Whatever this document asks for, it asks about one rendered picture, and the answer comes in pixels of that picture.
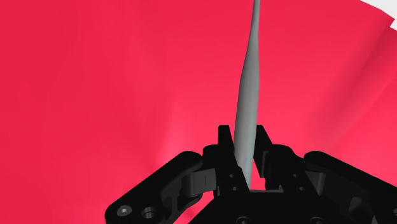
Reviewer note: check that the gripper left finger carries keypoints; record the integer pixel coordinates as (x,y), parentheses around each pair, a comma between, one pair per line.
(173,181)

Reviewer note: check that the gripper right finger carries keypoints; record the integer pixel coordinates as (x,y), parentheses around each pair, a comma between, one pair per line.
(325,176)

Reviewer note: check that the red cloth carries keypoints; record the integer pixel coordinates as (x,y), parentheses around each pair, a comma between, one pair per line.
(93,93)

